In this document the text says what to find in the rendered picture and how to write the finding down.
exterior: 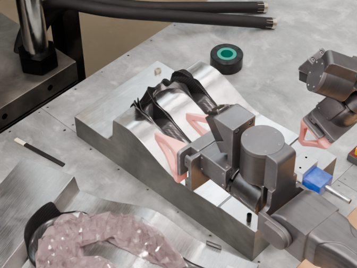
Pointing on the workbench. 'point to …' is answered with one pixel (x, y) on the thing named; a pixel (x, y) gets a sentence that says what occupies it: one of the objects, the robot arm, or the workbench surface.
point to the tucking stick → (40, 152)
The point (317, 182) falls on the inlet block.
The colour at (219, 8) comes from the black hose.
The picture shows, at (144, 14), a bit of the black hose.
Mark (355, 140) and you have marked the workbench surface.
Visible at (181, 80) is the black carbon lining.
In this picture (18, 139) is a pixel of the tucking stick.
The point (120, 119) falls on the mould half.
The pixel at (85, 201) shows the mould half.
